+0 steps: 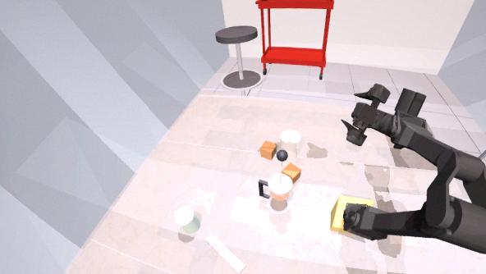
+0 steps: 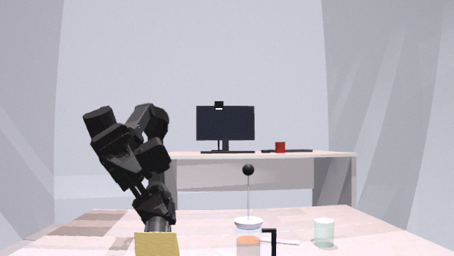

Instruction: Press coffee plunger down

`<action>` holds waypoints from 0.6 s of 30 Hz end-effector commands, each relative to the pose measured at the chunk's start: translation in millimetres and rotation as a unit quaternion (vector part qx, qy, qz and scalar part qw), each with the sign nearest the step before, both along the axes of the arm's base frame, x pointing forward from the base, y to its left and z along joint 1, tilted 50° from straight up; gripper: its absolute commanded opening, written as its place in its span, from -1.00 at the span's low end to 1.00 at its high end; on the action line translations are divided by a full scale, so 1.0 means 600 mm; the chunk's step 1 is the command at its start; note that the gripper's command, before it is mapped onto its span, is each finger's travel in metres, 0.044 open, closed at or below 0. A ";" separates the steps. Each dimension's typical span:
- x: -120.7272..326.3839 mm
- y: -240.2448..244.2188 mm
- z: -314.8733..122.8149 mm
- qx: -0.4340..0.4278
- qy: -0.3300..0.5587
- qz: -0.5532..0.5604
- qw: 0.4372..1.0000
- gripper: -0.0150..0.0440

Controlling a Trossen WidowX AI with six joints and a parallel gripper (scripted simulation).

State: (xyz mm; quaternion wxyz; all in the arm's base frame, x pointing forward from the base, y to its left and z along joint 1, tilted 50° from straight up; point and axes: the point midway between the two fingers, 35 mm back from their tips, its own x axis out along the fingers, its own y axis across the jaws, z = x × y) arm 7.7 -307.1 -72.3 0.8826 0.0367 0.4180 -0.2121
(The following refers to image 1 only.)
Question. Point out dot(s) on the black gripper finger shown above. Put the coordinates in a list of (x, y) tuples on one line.
[(348, 126), (365, 95)]

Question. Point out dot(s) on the orange cube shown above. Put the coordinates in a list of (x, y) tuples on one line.
[(292, 171), (268, 150)]

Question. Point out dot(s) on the glass french press with black knob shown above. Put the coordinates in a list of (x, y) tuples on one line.
[(279, 188)]

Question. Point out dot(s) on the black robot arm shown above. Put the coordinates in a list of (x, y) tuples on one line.
[(442, 217)]

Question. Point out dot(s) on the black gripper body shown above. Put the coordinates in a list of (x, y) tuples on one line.
[(380, 95)]

